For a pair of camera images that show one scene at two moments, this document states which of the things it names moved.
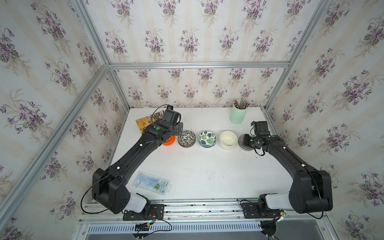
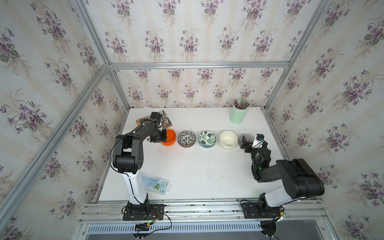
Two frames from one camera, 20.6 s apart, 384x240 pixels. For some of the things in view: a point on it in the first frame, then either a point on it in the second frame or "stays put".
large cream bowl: [228, 140] stays put
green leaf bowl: [207, 139] stays put
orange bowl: [171, 140] stays put
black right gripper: [246, 136] → [248, 146]
